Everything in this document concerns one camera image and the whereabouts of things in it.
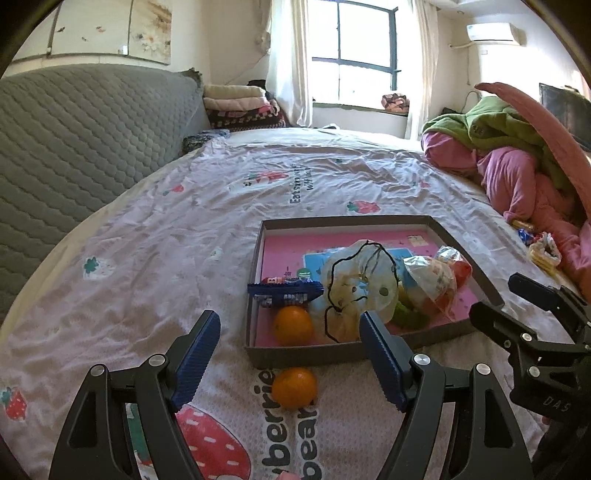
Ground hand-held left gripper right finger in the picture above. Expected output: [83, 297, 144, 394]
[359, 310, 536, 480]

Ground cream sheer scrunchie black trim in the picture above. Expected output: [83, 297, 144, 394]
[308, 239, 400, 343]

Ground salmon pink blanket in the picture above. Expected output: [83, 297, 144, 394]
[475, 82, 591, 217]

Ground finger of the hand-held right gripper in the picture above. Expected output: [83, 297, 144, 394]
[508, 272, 591, 324]
[468, 301, 555, 370]

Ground black wall screen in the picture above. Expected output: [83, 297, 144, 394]
[539, 83, 591, 151]

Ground blue cookie packet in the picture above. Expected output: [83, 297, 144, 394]
[247, 277, 324, 309]

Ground pile of pink green blankets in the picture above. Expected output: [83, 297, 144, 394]
[422, 131, 591, 282]

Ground floral wall panel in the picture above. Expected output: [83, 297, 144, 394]
[11, 0, 174, 63]

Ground pink printed bed sheet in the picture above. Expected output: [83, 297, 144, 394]
[0, 127, 591, 480]

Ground green fuzzy scrunchie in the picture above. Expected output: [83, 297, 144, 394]
[392, 286, 435, 329]

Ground snack wrappers near blankets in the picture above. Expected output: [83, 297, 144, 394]
[512, 220, 561, 278]

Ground strawberry print white blanket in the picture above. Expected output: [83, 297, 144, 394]
[124, 364, 462, 480]

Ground dark patterned folded blanket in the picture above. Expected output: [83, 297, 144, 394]
[208, 107, 289, 131]

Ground shallow pink cardboard box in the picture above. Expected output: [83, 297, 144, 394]
[244, 215, 505, 369]

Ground white air conditioner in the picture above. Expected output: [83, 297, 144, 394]
[466, 23, 522, 45]

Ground patterned cloth on windowsill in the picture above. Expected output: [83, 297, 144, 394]
[381, 93, 411, 112]

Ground orange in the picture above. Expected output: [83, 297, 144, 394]
[272, 305, 315, 347]
[271, 367, 318, 411]

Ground dark blue patterned cloth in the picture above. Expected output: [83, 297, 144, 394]
[182, 129, 232, 155]

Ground window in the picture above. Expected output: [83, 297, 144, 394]
[311, 0, 414, 109]

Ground cream folded blanket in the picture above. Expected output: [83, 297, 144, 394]
[203, 84, 269, 99]

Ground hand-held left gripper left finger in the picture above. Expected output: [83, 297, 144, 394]
[48, 310, 222, 480]

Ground white curtain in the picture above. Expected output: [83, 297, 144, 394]
[405, 0, 439, 139]
[268, 0, 315, 127]

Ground grey quilted headboard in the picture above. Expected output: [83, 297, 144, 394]
[0, 64, 211, 324]

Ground green garment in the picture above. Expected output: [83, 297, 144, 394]
[422, 97, 575, 192]

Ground plastic-wrapped red white toy egg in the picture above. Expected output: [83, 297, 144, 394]
[404, 255, 458, 321]
[434, 246, 474, 298]

